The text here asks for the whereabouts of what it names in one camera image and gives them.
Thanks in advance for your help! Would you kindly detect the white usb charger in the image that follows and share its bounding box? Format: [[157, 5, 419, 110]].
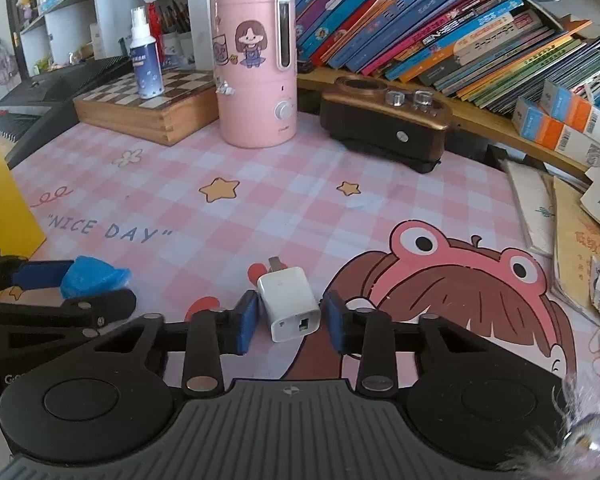
[[257, 257, 321, 344]]

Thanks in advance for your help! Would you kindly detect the yellow cardboard box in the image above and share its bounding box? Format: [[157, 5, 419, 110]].
[[0, 128, 48, 304]]

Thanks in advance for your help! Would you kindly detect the pink checkered tablecloth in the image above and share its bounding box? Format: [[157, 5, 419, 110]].
[[0, 109, 600, 461]]

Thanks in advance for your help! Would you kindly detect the black yamaha keyboard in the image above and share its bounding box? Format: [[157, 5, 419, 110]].
[[0, 56, 132, 168]]

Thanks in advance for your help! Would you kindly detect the brown retro radio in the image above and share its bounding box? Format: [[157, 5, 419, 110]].
[[320, 76, 453, 174]]

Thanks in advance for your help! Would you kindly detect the wooden chess box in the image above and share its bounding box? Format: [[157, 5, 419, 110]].
[[73, 70, 219, 146]]

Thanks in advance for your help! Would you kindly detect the stack of papers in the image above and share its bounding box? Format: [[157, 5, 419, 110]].
[[501, 160, 600, 326]]

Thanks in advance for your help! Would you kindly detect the white blue spray bottle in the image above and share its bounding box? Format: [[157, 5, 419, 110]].
[[130, 6, 164, 100]]

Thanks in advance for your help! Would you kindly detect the white shelf unit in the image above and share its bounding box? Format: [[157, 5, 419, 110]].
[[17, 0, 187, 76]]

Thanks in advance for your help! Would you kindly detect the pink cylindrical humidifier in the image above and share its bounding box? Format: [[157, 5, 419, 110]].
[[210, 0, 297, 148]]

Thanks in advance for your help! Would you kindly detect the row of leaning books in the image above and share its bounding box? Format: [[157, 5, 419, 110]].
[[281, 0, 600, 168]]

